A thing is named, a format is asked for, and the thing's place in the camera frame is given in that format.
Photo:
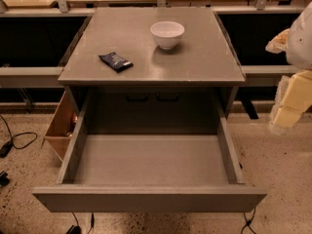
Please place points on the dark blue rxbar wrapper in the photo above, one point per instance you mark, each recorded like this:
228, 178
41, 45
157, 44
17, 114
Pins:
116, 62

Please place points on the grey cabinet with top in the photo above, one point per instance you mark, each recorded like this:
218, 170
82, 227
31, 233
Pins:
200, 68

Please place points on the grey open top drawer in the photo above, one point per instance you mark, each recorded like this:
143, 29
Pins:
150, 173

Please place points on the black plug bottom left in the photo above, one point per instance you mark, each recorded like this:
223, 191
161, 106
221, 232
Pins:
76, 229

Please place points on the white ceramic bowl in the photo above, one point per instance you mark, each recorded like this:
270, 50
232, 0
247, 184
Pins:
167, 34

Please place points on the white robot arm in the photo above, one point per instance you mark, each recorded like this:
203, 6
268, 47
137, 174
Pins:
299, 45

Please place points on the black power adapter left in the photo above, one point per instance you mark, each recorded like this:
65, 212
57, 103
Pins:
6, 148

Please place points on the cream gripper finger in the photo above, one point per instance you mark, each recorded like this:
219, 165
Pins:
279, 43
293, 98

